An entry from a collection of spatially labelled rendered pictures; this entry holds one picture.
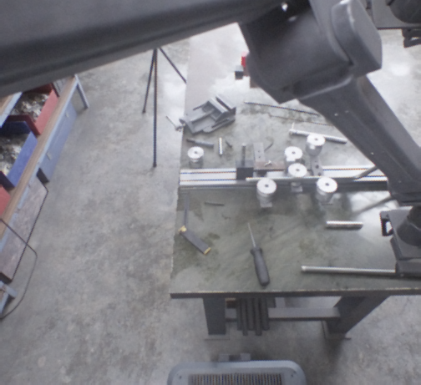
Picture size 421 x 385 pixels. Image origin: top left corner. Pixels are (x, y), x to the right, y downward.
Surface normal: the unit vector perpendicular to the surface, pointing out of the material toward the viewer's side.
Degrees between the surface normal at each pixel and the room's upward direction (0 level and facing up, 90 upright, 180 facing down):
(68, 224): 0
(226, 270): 0
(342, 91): 109
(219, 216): 0
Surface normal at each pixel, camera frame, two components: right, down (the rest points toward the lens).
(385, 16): -0.03, -0.17
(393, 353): -0.04, -0.64
